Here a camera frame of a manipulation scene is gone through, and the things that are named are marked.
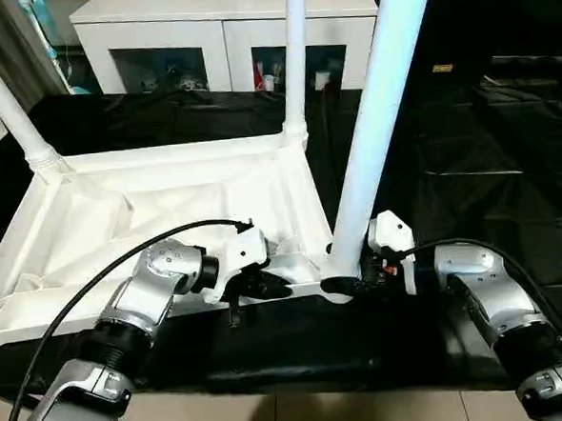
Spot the white plastic table top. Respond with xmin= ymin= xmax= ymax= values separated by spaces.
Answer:
xmin=0 ymin=130 xmax=358 ymax=357

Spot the light blue plastic item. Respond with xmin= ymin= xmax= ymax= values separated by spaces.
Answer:
xmin=18 ymin=0 xmax=93 ymax=99

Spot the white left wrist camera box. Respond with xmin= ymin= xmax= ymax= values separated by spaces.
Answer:
xmin=210 ymin=226 xmax=273 ymax=307

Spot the black mat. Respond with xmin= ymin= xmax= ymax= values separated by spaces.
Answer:
xmin=0 ymin=46 xmax=562 ymax=419

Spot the white plastic table leg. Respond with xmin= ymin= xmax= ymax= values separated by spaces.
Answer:
xmin=276 ymin=0 xmax=316 ymax=150
xmin=311 ymin=0 xmax=453 ymax=281
xmin=0 ymin=19 xmax=72 ymax=187

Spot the white cabinet with glass doors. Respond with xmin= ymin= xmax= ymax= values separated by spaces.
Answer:
xmin=68 ymin=0 xmax=385 ymax=106

